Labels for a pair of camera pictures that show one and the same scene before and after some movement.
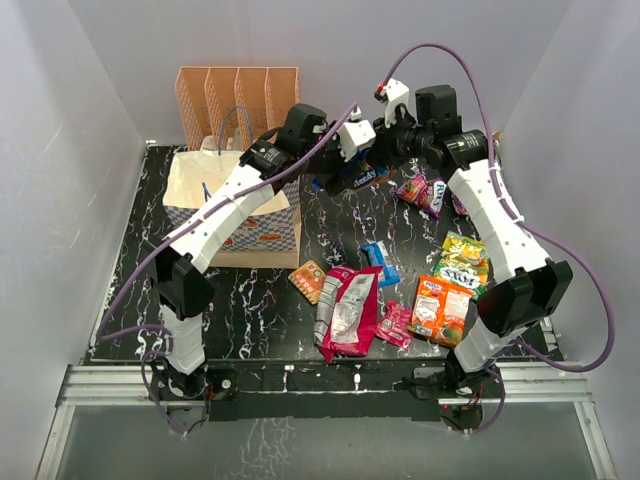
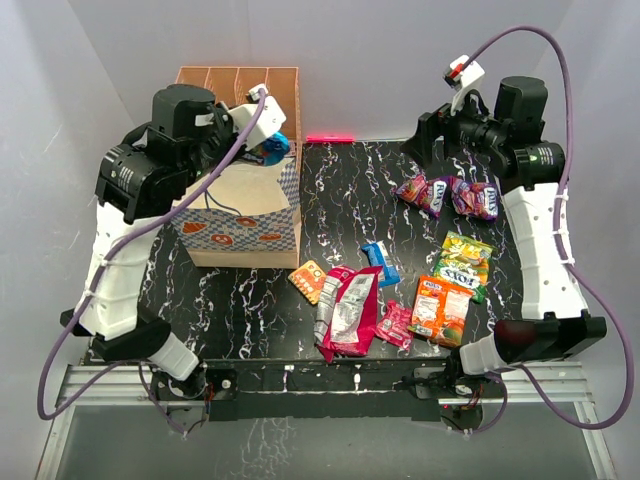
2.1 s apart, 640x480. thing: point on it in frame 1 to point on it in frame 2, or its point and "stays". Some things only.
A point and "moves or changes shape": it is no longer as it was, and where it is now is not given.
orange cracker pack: x=309 y=278 stays
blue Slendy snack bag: x=360 y=174 moves or changes shape
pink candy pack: x=396 y=324 stays
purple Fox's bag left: x=426 y=193 stays
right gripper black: x=382 y=152 to x=420 y=145
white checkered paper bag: x=271 y=241 stays
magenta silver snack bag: x=346 y=311 stays
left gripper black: x=335 y=182 to x=222 y=119
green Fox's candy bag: x=463 y=263 stays
